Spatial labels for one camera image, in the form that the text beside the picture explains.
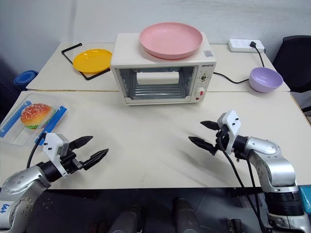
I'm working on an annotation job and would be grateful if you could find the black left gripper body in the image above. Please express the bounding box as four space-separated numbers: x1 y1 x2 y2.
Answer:
59 150 85 174

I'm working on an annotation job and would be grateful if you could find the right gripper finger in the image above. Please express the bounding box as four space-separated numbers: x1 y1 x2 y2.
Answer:
188 136 216 154
200 120 220 131

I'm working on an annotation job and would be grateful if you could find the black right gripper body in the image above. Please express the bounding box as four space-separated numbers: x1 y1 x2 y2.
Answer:
209 126 230 156

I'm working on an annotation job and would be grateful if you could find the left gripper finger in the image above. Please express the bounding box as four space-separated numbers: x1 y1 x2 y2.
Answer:
83 148 109 171
70 135 94 150

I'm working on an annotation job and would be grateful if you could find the white toaster oven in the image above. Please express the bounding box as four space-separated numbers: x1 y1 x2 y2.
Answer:
110 33 217 107

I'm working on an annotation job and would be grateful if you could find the toy hamburger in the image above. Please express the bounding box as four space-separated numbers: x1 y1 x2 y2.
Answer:
20 103 53 130

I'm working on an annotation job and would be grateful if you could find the clear container with blue clips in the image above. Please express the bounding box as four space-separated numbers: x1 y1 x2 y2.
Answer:
0 94 69 146

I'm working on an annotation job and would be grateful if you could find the purple bowl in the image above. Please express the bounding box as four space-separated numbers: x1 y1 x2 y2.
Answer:
248 67 284 93

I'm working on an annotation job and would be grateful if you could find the white tape label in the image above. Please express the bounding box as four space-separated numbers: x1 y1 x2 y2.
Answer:
0 200 12 220

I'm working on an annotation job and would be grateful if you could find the yellow plate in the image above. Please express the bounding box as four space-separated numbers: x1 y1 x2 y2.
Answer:
73 49 113 74

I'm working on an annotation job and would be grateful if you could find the white power strip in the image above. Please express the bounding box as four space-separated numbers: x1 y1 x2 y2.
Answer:
227 38 266 53

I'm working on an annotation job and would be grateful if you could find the pink plate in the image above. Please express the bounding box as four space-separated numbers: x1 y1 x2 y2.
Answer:
139 23 204 60

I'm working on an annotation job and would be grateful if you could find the teal object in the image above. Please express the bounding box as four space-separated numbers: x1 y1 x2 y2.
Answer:
298 185 311 216

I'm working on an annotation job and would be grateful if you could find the black chair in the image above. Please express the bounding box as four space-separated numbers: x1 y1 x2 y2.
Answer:
272 35 311 110

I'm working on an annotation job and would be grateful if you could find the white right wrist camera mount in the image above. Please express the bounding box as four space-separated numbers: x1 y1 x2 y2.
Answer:
217 109 242 155

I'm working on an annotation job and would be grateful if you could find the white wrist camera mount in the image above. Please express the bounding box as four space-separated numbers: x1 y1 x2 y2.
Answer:
217 109 242 155
42 133 71 177

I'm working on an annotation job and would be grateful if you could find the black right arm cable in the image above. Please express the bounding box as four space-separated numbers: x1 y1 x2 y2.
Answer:
217 135 270 233

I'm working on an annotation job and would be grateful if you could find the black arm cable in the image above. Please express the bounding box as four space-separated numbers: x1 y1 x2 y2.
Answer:
217 135 270 233
26 133 48 168

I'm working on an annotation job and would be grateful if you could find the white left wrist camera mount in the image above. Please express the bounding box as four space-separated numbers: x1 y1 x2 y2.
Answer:
42 133 71 177

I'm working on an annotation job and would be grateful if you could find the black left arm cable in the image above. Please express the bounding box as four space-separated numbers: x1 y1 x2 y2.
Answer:
26 133 48 168

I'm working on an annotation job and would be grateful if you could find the black power cord with plug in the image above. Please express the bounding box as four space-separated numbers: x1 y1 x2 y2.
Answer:
213 41 265 84

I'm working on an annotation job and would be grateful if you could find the black wire rack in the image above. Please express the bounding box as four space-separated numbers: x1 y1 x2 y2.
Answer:
61 43 112 80

